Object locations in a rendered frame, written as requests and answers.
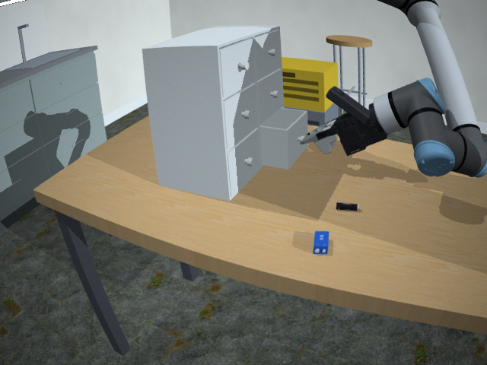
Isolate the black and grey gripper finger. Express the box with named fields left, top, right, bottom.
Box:
left=301, top=123, right=345, bottom=154
left=307, top=118, right=337, bottom=148

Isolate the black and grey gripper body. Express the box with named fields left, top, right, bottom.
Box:
left=332, top=103, right=389, bottom=156

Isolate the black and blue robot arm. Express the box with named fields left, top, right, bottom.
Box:
left=326, top=0, right=487, bottom=177

